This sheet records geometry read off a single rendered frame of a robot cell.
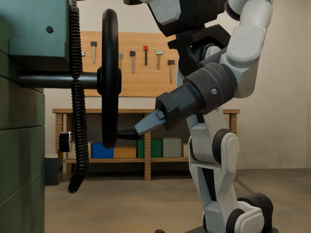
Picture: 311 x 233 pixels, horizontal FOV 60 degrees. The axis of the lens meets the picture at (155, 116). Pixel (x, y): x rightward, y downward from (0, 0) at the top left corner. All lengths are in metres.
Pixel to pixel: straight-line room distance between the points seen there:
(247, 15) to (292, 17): 4.06
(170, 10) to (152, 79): 2.87
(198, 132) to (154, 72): 2.83
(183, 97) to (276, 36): 4.07
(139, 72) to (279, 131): 2.23
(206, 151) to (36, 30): 0.76
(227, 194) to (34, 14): 0.94
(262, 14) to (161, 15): 0.43
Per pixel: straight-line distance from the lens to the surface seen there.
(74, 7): 0.61
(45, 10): 0.58
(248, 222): 1.24
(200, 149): 1.10
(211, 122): 1.05
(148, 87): 3.81
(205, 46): 1.04
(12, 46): 0.55
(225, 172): 1.07
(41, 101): 0.78
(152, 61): 3.88
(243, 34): 0.60
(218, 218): 1.20
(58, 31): 0.56
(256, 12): 0.70
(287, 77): 4.50
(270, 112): 4.32
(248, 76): 0.58
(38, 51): 0.53
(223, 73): 0.54
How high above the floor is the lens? 0.73
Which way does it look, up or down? 1 degrees up
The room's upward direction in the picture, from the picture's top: straight up
